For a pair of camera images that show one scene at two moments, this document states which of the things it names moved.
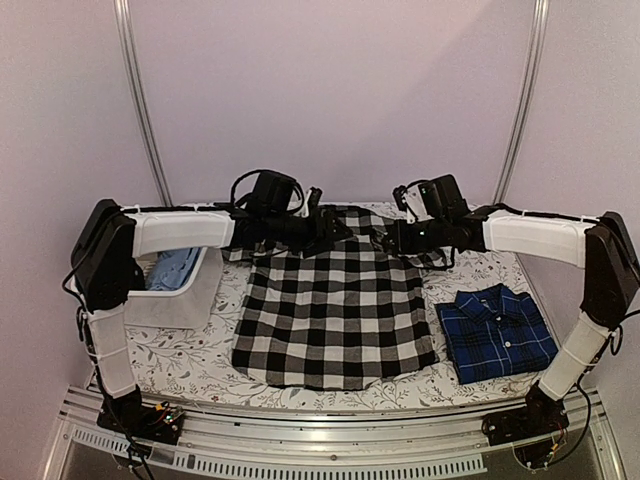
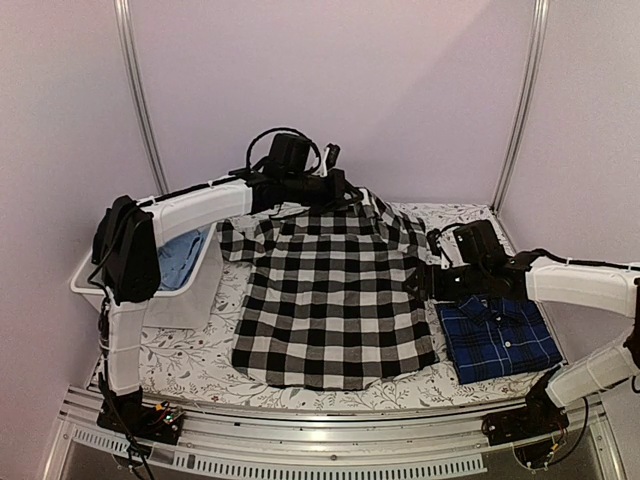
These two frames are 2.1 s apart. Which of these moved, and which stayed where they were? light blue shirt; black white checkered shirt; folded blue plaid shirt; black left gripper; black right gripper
Moved: black right gripper; black left gripper
Stayed: black white checkered shirt; light blue shirt; folded blue plaid shirt
